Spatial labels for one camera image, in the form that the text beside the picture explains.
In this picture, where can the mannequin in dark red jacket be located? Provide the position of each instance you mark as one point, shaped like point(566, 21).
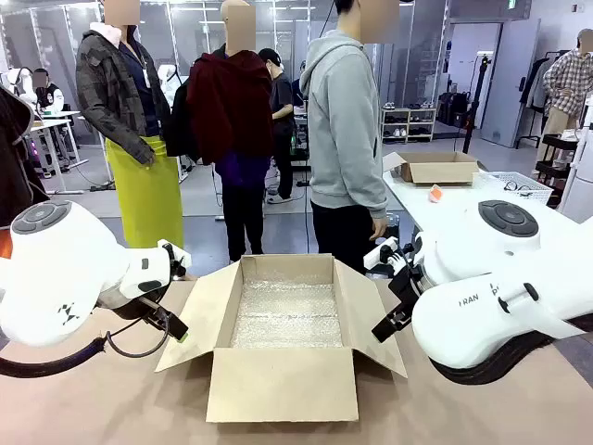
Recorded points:
point(231, 106)

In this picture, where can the shoe rack with shoes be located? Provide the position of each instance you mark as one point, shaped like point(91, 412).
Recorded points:
point(407, 110)

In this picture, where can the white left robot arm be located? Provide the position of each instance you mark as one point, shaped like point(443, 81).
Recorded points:
point(55, 269)

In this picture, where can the black tripod stand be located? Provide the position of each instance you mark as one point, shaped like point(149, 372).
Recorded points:
point(475, 106)

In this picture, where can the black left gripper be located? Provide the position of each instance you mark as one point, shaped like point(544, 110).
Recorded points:
point(127, 309)

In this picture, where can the person in grey hoodie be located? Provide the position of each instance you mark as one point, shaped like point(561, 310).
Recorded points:
point(343, 139)

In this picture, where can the cardboard box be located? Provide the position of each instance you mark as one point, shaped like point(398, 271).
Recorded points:
point(278, 385)
point(440, 174)

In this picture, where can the person's right hand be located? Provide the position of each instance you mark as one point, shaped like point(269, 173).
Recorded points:
point(379, 228)

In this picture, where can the person in plaid shirt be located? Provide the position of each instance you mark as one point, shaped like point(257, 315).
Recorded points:
point(567, 79)

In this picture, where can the black utility cart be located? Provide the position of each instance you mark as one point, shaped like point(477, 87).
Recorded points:
point(551, 167)

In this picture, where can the black eyeglasses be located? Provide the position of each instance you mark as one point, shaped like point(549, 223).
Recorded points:
point(509, 186)

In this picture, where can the yellow-green skirt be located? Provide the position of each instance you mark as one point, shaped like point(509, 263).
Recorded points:
point(143, 194)

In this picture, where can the white side table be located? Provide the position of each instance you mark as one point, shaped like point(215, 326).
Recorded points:
point(431, 213)

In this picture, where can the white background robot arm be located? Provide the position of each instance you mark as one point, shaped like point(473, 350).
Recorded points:
point(23, 85)
point(167, 76)

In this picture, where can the person in black with cap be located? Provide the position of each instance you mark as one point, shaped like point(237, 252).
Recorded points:
point(280, 102)

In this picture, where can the white cabinet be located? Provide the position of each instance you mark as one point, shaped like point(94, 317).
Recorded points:
point(579, 194)

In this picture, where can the bubble wrap sheet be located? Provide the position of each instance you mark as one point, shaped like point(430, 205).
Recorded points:
point(287, 315)

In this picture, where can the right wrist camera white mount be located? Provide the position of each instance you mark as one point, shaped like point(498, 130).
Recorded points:
point(377, 254)

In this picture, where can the person's right forearm grey sleeve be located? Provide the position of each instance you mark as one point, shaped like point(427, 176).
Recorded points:
point(370, 190)

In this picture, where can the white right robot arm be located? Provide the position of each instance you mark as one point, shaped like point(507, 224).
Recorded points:
point(486, 259)

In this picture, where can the white office desk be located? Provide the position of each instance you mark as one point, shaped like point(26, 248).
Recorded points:
point(51, 123)

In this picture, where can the white plastic basket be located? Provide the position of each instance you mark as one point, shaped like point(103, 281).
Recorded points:
point(542, 192)

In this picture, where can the black luggage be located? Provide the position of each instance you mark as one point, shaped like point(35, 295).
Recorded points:
point(451, 109)

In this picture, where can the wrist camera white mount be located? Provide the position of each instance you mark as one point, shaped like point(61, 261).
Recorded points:
point(183, 260)
point(377, 254)

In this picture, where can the clothes rack with garments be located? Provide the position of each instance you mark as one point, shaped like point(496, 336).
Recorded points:
point(533, 88)

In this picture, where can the seated person in black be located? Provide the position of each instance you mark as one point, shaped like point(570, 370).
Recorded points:
point(46, 95)

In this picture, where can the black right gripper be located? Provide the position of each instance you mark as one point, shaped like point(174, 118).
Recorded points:
point(408, 287)

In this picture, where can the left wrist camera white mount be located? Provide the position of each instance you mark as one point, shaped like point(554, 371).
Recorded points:
point(183, 260)

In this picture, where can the mannequin in plaid jacket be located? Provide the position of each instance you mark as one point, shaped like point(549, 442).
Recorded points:
point(111, 92)

